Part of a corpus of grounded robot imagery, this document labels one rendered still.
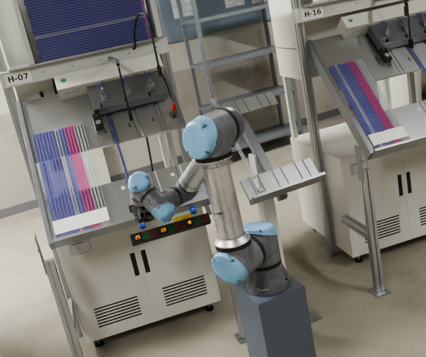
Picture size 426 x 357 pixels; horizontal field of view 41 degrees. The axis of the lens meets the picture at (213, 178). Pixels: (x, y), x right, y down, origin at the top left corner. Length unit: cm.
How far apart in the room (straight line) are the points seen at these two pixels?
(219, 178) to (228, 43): 429
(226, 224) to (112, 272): 115
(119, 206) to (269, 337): 86
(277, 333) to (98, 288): 111
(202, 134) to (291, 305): 68
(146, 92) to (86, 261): 83
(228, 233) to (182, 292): 118
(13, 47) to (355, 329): 203
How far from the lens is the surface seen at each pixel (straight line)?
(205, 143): 166
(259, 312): 194
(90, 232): 240
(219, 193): 173
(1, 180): 550
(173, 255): 283
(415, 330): 272
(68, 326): 259
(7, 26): 291
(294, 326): 204
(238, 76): 598
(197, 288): 293
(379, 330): 273
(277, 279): 196
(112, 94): 265
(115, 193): 247
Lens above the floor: 152
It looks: 17 degrees down
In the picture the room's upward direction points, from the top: 12 degrees counter-clockwise
